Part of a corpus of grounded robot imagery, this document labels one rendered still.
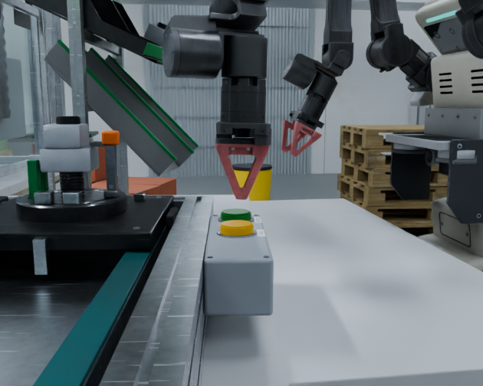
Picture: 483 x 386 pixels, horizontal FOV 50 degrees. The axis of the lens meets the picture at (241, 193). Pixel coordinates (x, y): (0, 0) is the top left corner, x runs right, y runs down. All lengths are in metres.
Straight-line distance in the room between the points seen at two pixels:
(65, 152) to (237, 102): 0.23
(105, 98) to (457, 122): 0.70
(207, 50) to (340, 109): 7.91
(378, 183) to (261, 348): 3.74
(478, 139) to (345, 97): 7.51
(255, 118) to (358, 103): 7.98
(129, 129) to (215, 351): 0.47
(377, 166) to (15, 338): 3.90
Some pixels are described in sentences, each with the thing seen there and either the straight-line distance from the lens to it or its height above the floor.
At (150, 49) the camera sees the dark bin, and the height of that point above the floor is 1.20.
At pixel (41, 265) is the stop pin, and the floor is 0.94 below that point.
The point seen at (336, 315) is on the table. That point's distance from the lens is 0.66.
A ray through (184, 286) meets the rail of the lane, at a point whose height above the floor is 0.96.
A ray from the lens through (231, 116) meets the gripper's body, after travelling 0.65.
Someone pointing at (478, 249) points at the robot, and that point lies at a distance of 1.17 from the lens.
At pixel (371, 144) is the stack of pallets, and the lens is 4.23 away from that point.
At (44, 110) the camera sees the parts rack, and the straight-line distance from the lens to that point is 1.27.
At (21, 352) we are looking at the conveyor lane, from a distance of 0.47.
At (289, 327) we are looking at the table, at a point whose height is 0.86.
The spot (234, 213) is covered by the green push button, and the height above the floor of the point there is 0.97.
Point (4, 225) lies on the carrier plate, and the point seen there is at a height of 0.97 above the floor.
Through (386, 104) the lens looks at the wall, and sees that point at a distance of 8.80.
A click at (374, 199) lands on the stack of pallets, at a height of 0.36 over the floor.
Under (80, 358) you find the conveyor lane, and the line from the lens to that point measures 0.37.
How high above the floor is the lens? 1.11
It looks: 10 degrees down
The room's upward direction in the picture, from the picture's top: straight up
